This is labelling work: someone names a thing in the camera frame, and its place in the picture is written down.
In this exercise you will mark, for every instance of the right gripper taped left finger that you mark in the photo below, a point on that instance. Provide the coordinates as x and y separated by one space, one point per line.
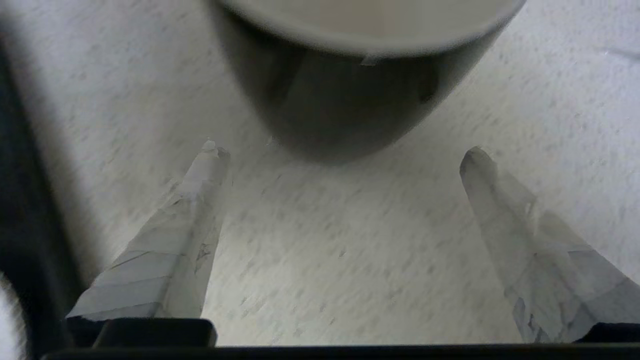
165 260

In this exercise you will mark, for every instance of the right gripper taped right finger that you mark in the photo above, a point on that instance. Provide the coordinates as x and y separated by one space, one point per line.
540 270

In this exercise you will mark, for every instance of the black cup white inside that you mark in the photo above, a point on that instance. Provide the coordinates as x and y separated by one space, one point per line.
350 100

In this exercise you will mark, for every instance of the black rectangular tray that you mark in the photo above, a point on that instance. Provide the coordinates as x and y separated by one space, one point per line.
30 200

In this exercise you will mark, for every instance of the small white saucer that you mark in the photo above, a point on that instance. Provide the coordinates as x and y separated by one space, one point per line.
7 325

